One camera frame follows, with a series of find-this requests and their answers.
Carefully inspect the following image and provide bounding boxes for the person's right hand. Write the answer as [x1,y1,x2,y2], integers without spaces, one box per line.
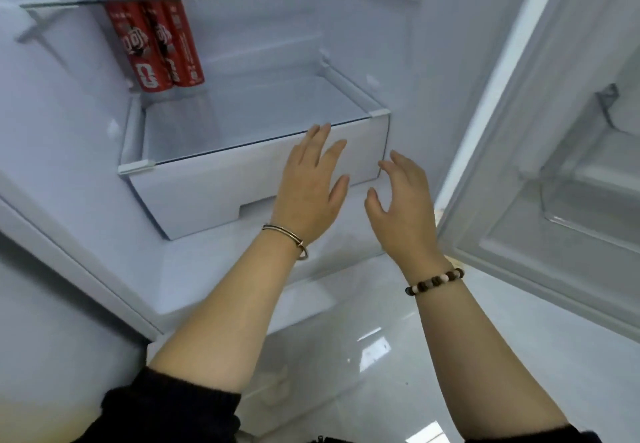
[364,149,452,269]

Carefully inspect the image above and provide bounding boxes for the person's left hand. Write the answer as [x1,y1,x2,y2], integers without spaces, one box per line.
[269,123,350,247]

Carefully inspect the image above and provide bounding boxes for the person's left forearm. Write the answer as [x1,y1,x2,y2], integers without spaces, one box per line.
[149,230,307,411]

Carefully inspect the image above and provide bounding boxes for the person's right forearm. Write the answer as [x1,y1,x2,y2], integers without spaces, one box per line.
[407,257,572,439]

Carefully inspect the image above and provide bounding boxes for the glass drawer cover shelf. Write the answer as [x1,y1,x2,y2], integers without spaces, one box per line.
[117,60,391,176]

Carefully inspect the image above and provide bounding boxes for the white crisper drawer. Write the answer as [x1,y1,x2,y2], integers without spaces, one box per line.
[119,112,391,242]

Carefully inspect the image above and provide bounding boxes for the white refrigerator door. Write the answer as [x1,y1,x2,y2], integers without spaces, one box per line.
[436,0,640,344]

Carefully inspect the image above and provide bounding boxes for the red drink can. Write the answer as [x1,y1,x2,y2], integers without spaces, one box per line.
[144,0,207,88]
[104,1,174,93]

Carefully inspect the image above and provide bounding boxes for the clear plastic door bin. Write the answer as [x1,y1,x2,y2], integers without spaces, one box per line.
[519,83,640,254]

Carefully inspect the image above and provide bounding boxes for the white refrigerator body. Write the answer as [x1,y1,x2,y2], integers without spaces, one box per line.
[0,0,547,344]

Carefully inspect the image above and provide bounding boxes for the black left sleeve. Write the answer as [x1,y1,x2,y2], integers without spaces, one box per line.
[69,367,244,443]

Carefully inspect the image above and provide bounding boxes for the black sleeve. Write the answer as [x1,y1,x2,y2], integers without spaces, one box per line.
[520,423,609,443]
[69,367,244,443]

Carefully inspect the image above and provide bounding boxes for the black right sleeve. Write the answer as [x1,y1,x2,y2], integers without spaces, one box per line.
[520,423,609,443]

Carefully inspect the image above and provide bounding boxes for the metal bangle bracelet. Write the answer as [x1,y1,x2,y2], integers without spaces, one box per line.
[262,224,310,261]

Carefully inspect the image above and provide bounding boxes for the brown beaded bracelet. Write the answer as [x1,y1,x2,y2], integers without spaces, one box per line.
[404,267,466,297]

